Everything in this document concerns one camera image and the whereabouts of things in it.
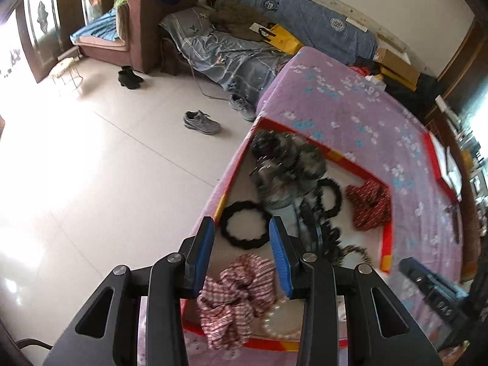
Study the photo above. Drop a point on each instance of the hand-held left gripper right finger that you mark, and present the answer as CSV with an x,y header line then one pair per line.
x,y
280,259

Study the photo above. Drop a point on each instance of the red box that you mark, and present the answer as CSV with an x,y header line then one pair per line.
x,y
240,186

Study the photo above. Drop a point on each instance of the maroon sofa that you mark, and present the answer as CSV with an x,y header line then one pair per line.
x,y
141,26

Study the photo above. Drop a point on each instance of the wooden glass door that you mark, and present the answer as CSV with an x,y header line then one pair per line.
x,y
42,19

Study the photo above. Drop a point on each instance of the red white plaid scrunchie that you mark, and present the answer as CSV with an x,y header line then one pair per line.
x,y
232,297

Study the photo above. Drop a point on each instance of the yellow paper bag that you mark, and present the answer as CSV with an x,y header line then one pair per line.
x,y
284,40

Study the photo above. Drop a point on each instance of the blue striped sofa cushion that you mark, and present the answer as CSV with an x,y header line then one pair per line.
x,y
99,26

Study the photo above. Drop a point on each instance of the brown cardboard box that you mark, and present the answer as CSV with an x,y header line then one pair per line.
x,y
396,64

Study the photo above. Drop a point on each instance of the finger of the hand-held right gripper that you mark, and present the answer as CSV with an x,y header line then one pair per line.
x,y
413,270

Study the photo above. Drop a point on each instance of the grey sneaker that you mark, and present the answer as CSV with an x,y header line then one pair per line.
x,y
202,122
242,106

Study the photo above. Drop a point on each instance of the pink floral bedsheet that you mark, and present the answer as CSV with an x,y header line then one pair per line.
x,y
343,99

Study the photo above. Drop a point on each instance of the black hair claw clip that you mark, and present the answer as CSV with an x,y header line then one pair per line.
x,y
308,228

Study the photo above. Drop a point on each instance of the wooden headboard shelf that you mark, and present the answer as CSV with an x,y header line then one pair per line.
x,y
453,80

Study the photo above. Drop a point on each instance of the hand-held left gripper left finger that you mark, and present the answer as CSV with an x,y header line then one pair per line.
x,y
204,251

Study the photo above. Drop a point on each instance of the dark fluffy scrunchie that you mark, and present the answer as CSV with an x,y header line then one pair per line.
x,y
286,160

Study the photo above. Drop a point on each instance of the olive green cloth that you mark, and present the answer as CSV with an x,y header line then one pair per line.
x,y
240,23

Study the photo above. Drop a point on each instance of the pair of black boots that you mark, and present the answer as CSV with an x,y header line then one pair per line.
x,y
129,78

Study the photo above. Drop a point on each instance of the black scrunchie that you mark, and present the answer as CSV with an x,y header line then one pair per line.
x,y
337,194
225,228

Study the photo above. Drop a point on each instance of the red patterned scrunchie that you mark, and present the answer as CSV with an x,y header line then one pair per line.
x,y
368,209

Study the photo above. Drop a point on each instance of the red box lid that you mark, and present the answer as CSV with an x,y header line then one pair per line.
x,y
434,160

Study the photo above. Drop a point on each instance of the grey-blue patterned bedding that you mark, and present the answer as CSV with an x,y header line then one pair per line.
x,y
228,61

